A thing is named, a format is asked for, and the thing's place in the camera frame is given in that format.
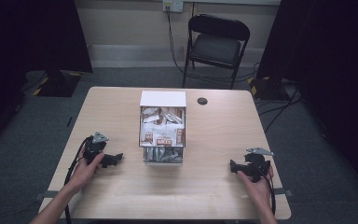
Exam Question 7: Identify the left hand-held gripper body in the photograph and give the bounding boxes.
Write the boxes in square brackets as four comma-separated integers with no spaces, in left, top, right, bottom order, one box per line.
[82,131,114,169]

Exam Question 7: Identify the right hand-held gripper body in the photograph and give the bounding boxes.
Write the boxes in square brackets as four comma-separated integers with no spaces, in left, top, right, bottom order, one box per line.
[242,147,275,184]

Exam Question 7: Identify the person's left hand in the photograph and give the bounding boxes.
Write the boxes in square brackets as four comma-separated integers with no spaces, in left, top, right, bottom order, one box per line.
[65,150,106,191]

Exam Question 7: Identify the person's right hand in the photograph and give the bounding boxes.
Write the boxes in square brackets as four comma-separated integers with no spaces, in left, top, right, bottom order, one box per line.
[236,165,276,207]

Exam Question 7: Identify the clear drawer with silver packets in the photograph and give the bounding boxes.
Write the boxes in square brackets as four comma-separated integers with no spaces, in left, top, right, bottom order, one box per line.
[142,146,185,166]

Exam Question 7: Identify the pile of silver packets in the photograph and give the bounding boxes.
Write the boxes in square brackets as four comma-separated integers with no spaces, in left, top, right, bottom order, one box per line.
[145,147,183,163]

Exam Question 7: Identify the clear drawer with white sachets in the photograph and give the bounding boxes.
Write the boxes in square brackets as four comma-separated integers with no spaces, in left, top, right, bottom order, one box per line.
[138,105,187,148]

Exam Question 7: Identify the pile of white brown sachets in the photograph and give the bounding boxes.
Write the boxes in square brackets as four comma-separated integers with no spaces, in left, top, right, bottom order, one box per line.
[140,106,186,147]

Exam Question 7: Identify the white box of snack packets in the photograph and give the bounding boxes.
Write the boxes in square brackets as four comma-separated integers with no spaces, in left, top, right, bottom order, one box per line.
[138,90,187,166]

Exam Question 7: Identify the black stand base yellow tape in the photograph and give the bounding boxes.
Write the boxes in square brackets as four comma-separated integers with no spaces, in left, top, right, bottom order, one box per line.
[246,75,295,102]

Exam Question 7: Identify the black folding chair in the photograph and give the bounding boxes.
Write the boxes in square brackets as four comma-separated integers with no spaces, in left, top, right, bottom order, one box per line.
[181,12,252,91]

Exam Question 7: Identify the dark curtain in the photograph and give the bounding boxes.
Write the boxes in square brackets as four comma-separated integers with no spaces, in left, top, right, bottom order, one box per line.
[0,0,94,158]
[255,0,358,200]

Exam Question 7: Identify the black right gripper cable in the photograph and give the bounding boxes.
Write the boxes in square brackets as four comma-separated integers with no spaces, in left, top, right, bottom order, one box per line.
[260,166,278,217]

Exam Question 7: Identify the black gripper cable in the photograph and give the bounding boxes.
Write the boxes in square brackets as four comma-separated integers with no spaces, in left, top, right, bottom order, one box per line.
[62,135,93,224]
[260,166,278,217]

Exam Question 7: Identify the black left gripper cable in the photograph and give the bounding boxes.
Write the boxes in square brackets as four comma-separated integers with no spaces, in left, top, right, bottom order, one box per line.
[62,135,93,224]

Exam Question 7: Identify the grey table strap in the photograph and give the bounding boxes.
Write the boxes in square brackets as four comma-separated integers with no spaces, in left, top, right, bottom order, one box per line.
[33,189,60,202]
[272,187,295,198]

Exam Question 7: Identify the black floor cables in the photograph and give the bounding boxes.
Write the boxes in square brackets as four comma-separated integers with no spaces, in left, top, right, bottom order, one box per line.
[255,83,304,134]

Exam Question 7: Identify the white wall socket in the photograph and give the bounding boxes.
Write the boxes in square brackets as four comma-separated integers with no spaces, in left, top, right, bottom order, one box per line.
[161,0,185,14]

